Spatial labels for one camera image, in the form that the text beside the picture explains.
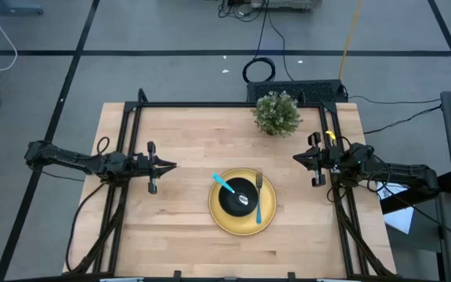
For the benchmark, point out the white paper sheet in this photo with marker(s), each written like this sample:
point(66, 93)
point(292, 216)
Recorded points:
point(399, 219)

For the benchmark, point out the yellow tag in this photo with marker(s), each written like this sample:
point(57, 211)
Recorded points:
point(330, 135)

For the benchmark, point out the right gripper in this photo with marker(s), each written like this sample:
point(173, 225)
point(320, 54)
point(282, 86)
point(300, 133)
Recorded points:
point(325, 158)

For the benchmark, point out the black beam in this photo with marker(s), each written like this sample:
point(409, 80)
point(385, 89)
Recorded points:
point(417, 197)

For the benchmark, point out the potted green plant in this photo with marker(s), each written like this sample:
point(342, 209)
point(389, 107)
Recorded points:
point(276, 113)

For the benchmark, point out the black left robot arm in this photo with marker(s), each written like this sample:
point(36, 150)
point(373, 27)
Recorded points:
point(69, 160)

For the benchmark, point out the black bowl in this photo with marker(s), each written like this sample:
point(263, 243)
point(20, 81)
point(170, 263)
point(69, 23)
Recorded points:
point(231, 203)

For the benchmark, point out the yellow round plate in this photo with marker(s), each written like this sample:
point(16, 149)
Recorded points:
point(245, 227)

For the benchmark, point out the black perforated metal box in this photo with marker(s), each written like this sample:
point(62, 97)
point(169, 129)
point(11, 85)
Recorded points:
point(311, 91)

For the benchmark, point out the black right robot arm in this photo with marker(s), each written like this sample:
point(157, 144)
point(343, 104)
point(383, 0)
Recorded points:
point(397, 172)

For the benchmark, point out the grey equipment case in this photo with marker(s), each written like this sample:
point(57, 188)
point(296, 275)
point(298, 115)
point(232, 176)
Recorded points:
point(284, 4)

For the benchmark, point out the black aluminium rig frame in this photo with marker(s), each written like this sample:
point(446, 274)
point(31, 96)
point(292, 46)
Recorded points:
point(229, 104)

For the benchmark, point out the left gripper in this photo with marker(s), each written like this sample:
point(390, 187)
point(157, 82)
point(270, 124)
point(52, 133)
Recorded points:
point(147, 166)

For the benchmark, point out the black table clamp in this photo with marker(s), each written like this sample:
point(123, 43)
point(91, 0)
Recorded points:
point(291, 275)
point(177, 275)

